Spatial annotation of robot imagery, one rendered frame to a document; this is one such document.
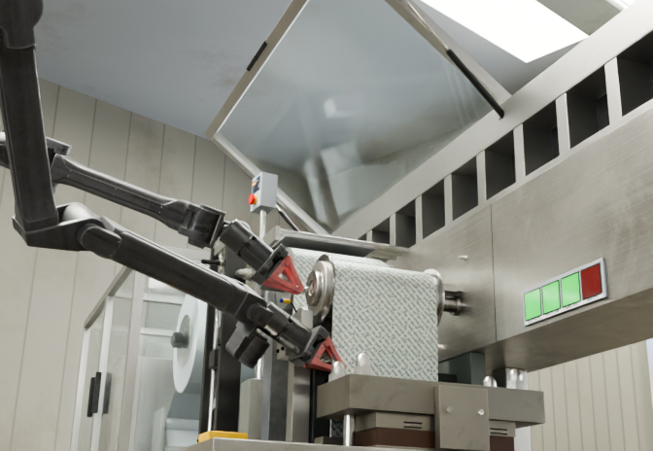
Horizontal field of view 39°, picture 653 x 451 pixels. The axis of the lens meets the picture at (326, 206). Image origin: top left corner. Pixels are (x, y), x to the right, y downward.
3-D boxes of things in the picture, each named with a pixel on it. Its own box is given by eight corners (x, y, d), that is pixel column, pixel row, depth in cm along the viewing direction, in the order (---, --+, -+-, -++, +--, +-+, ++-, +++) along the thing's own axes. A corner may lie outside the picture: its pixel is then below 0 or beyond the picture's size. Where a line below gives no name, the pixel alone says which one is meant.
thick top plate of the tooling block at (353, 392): (316, 418, 175) (317, 386, 177) (500, 432, 188) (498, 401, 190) (349, 407, 161) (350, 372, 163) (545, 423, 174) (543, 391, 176)
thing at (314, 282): (317, 300, 189) (304, 309, 196) (326, 301, 190) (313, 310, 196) (318, 265, 192) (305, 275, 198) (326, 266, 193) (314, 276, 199)
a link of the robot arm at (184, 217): (17, 182, 197) (34, 133, 196) (30, 183, 203) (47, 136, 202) (202, 253, 191) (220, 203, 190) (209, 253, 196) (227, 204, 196)
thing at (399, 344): (329, 396, 182) (332, 303, 188) (436, 405, 190) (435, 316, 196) (330, 396, 181) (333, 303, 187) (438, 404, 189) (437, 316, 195)
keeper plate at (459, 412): (434, 449, 164) (433, 386, 168) (484, 452, 168) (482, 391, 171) (441, 447, 162) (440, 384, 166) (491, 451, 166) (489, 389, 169)
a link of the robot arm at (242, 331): (257, 303, 172) (235, 284, 179) (221, 354, 172) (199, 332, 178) (297, 328, 180) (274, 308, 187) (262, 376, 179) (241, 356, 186)
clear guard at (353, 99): (214, 133, 294) (215, 132, 295) (328, 240, 298) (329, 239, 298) (340, -50, 202) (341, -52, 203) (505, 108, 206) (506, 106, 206)
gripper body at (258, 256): (270, 270, 189) (242, 247, 188) (256, 284, 197) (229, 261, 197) (289, 248, 192) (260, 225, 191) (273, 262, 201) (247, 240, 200)
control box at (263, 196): (244, 211, 257) (246, 178, 261) (266, 216, 260) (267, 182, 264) (255, 204, 252) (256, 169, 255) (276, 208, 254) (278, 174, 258)
